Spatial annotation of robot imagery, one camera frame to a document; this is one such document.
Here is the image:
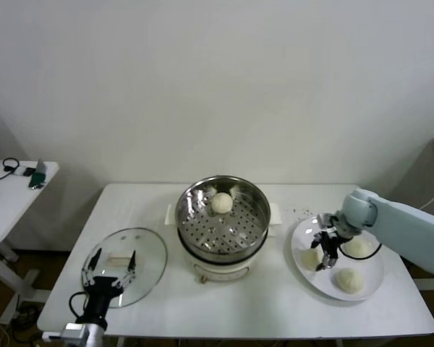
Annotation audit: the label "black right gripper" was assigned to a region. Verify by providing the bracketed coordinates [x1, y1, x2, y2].
[310, 231, 343, 273]

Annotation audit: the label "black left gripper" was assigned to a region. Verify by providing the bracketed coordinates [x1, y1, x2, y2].
[75, 247, 137, 325]

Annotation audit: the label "white steamed baozi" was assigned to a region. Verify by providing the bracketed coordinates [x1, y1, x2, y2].
[301, 249, 320, 271]
[343, 238, 372, 260]
[333, 267, 365, 293]
[211, 192, 234, 215]

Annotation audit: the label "round glass pot lid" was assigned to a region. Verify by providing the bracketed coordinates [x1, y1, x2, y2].
[82, 226, 169, 309]

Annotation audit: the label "perforated steel steamer basket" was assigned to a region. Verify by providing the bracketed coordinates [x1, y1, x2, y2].
[176, 175, 271, 256]

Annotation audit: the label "round white plate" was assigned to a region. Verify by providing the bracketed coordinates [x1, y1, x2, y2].
[290, 215, 384, 301]

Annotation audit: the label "scattered brown crumbs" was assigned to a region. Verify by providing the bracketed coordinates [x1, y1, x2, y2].
[287, 206, 314, 218]

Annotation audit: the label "white electric cooker pot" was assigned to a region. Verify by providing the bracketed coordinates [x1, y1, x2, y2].
[165, 202, 284, 283]

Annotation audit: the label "green object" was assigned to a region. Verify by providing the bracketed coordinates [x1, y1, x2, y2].
[28, 172, 47, 190]

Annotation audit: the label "white side table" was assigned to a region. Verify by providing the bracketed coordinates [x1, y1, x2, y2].
[0, 160, 61, 326]

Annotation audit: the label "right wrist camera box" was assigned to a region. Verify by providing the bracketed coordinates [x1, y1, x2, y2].
[317, 213, 343, 233]

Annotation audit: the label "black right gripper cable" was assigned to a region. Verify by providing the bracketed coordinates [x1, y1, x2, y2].
[339, 241, 383, 261]

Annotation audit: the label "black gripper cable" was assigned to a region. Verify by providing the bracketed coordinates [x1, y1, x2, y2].
[339, 241, 383, 261]
[69, 291, 92, 322]

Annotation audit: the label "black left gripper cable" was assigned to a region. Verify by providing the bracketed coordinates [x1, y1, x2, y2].
[69, 291, 92, 322]

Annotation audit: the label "black floor cables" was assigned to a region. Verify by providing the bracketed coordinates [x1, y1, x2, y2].
[12, 303, 46, 344]

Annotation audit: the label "black headphones with cable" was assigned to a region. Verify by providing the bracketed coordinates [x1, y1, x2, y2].
[0, 158, 21, 181]

